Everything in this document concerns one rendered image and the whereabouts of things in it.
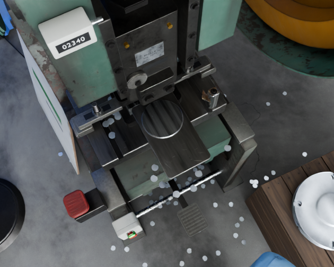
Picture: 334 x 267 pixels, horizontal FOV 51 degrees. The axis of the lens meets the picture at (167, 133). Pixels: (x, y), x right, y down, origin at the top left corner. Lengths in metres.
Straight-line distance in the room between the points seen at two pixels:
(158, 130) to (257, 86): 1.10
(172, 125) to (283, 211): 0.64
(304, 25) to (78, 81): 0.51
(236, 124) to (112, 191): 0.47
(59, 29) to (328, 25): 0.53
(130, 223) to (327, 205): 0.76
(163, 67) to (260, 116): 1.14
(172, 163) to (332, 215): 0.72
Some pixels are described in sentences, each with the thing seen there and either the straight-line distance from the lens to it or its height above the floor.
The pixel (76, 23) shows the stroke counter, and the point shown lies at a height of 1.33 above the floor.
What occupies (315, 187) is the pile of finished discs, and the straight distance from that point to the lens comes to 1.50.
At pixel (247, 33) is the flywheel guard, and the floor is 0.93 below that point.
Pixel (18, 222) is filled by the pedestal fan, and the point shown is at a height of 0.02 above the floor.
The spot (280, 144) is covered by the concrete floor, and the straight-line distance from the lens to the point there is 1.93.
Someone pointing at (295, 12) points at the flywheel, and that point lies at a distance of 0.91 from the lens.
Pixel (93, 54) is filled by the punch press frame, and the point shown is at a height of 1.21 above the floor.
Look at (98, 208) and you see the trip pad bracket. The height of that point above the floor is 0.70.
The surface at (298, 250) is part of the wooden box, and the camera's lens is 1.47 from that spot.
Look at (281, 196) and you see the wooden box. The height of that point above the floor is 0.35.
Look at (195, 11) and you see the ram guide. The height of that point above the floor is 1.19.
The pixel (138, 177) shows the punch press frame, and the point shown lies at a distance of 1.14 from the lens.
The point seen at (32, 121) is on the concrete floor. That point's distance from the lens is 2.05.
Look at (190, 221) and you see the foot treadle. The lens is 1.60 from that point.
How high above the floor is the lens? 1.75
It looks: 69 degrees down
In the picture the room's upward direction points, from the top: 3 degrees counter-clockwise
